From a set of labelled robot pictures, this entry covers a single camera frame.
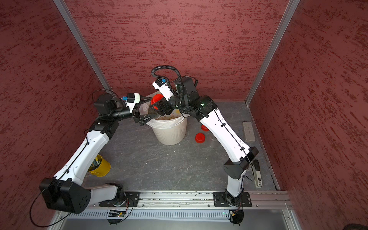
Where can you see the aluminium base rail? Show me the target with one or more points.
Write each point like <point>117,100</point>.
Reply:
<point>202,199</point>

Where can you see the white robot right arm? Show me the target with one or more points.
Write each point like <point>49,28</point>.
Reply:
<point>184,95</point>

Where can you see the yellow pencil cup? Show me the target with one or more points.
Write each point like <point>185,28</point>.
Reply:
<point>99,167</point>

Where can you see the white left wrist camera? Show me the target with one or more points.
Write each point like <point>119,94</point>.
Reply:
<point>131,100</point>

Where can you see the white printed bin liner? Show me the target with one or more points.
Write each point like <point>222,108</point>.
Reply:
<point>167,121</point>

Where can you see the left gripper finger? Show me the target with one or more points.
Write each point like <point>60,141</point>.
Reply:
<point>144,119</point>
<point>145,99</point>

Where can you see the grey rectangular pad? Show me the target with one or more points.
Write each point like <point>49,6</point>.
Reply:
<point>248,132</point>

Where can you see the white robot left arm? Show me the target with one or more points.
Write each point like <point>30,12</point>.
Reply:
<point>64,191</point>

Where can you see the cream plastic trash bin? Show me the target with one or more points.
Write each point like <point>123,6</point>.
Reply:
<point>171,136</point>

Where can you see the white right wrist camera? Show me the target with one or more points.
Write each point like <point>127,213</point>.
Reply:
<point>163,87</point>

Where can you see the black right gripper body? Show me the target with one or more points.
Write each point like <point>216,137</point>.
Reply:
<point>170,105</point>

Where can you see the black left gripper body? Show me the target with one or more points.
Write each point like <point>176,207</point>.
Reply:
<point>137,117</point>

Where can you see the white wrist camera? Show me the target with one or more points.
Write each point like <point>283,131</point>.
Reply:
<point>163,87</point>
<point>131,100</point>

